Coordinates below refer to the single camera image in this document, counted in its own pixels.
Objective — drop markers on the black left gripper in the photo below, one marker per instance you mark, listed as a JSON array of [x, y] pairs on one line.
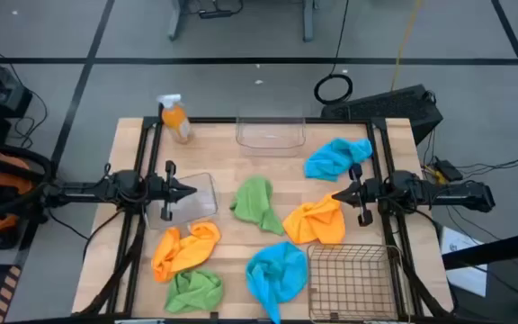
[[169, 191]]

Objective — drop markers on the grey legged desk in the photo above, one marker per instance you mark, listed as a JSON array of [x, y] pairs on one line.
[[307, 22]]

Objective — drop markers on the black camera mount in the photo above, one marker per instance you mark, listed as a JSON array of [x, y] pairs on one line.
[[214, 316]]

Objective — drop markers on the orange liquid spray bottle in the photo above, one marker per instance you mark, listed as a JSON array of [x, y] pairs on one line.
[[175, 119]]

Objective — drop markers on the black power adapter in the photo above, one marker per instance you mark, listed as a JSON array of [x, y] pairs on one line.
[[449, 170]]

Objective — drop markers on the orange microfiber towel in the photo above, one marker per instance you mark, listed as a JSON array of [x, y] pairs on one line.
[[182, 252], [315, 222]]

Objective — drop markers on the white paper sheet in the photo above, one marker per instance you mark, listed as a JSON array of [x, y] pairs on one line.
[[461, 252]]

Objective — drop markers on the black computer case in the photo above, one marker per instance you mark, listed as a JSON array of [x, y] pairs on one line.
[[389, 108]]

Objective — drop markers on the orange and black vacuum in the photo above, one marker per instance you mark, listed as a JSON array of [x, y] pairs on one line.
[[2, 180]]

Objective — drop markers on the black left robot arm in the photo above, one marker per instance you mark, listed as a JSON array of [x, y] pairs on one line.
[[88, 191]]

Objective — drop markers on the black aluminium table frame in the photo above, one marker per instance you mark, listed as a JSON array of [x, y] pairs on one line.
[[263, 120]]

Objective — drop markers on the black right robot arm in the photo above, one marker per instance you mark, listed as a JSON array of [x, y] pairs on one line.
[[443, 195]]

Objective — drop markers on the clear plastic bin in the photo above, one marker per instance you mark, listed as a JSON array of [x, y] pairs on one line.
[[270, 139], [200, 198]]

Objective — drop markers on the black power strip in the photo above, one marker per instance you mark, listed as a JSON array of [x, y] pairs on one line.
[[216, 14]]

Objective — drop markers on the black beam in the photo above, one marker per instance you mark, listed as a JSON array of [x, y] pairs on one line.
[[493, 249]]

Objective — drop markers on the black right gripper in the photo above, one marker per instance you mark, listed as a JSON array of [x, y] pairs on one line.
[[367, 193]]

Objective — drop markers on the green microfiber towel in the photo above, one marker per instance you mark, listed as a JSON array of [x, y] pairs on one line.
[[193, 292], [254, 202]]

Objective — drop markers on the blue microfiber towel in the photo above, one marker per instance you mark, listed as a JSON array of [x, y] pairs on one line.
[[274, 274], [331, 159]]

